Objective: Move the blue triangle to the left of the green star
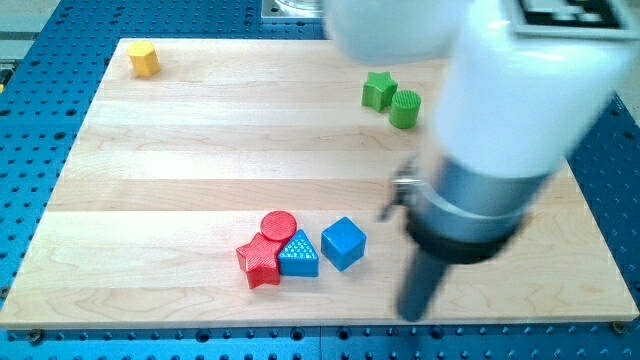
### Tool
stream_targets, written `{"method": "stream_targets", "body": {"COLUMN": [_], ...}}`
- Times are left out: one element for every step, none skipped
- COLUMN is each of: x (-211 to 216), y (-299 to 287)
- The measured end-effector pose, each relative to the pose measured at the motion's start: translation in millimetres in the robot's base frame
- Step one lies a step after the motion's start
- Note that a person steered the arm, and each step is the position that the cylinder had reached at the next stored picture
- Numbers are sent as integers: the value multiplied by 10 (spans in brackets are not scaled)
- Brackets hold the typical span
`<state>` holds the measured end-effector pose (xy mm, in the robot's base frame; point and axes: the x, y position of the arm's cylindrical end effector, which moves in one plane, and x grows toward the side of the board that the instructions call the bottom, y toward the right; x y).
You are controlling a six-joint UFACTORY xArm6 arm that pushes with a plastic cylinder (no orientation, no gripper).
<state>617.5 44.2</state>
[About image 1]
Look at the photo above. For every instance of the light wooden board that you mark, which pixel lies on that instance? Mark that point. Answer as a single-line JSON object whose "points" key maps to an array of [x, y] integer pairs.
{"points": [[169, 175]]}

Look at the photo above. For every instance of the red star block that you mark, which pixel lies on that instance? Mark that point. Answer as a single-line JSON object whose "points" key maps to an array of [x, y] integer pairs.
{"points": [[258, 259]]}

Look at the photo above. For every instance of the silver metal base mount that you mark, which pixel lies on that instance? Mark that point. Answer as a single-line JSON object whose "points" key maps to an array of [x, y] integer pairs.
{"points": [[289, 11]]}

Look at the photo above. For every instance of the blue cube block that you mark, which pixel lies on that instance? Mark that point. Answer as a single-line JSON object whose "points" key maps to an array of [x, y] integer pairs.
{"points": [[343, 243]]}

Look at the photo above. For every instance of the red cylinder block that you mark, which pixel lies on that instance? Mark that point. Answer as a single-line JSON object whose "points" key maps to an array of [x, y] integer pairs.
{"points": [[278, 226]]}

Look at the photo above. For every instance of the blue triangle block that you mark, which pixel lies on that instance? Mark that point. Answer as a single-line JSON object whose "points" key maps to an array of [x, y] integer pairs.
{"points": [[299, 257]]}

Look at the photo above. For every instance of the green star block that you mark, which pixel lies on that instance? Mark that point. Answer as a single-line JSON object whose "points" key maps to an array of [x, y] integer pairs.
{"points": [[378, 90]]}

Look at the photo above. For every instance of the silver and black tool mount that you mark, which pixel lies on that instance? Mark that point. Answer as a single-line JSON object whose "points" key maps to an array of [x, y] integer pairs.
{"points": [[458, 215]]}

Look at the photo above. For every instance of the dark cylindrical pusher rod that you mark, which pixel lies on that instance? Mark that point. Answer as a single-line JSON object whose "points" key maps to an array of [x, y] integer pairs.
{"points": [[423, 277]]}

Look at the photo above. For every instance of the black and white marker tag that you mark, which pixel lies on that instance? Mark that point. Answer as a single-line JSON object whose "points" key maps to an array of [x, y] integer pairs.
{"points": [[609, 20]]}

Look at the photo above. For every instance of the yellow hexagon block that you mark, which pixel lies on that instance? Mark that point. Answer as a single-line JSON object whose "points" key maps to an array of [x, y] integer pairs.
{"points": [[144, 58]]}

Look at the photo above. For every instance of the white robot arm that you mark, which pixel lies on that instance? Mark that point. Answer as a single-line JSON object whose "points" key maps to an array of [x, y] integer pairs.
{"points": [[526, 81]]}

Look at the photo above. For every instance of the green cylinder block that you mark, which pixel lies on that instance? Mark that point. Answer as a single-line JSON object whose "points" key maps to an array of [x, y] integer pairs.
{"points": [[405, 107]]}

